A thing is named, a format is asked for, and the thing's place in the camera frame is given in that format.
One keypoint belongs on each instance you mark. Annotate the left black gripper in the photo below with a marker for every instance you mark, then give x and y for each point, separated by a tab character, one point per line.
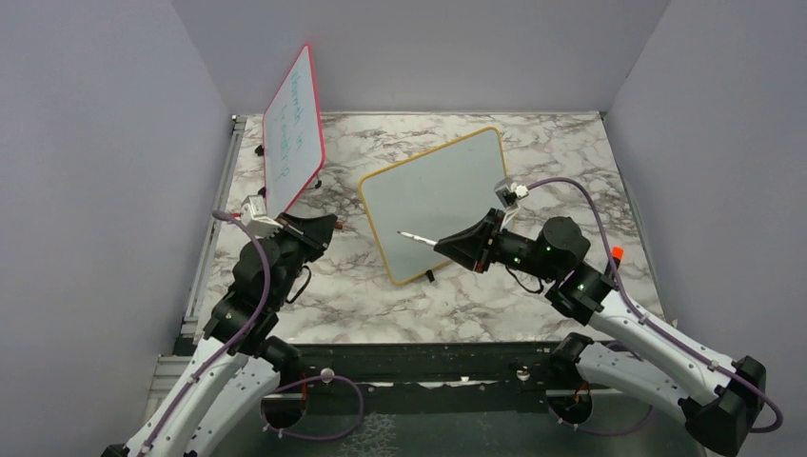
323	227

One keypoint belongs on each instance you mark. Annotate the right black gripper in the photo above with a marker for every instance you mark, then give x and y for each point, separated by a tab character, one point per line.
469	246

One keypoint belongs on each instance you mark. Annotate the yellow framed whiteboard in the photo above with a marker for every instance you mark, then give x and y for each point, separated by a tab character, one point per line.
432	194

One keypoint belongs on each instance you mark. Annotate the white dry erase marker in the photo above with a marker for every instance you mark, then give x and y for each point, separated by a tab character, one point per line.
418	238

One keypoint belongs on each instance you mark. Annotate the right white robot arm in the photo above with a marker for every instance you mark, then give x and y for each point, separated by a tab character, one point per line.
716	397

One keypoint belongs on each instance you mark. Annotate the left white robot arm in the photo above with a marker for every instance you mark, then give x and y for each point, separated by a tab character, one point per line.
237	360

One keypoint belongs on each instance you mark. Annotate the pink framed whiteboard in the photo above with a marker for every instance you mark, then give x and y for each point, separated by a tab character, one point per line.
293	138

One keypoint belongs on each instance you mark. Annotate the orange capped black marker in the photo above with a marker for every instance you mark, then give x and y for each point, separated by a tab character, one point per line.
613	265

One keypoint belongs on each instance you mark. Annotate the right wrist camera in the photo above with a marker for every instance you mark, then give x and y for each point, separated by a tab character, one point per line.
510	193

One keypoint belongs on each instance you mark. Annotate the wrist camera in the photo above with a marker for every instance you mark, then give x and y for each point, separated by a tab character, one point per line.
253	208
510	193

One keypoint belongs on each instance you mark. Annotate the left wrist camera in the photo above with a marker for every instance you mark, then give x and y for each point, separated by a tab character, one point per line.
253	208

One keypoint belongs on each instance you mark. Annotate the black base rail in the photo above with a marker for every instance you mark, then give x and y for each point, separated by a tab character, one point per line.
410	379

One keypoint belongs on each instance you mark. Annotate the aluminium side rail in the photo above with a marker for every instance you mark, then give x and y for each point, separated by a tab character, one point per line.
198	286

